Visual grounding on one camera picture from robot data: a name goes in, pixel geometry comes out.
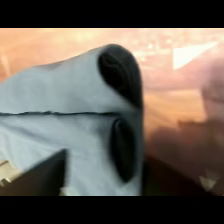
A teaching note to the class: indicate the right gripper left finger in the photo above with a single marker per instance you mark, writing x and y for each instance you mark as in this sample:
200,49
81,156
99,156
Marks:
40,180

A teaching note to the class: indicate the light blue T-shirt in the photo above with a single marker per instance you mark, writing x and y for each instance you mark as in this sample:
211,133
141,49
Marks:
66,100

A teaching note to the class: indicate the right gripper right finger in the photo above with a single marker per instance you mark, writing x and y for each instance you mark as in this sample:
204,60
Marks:
163,181

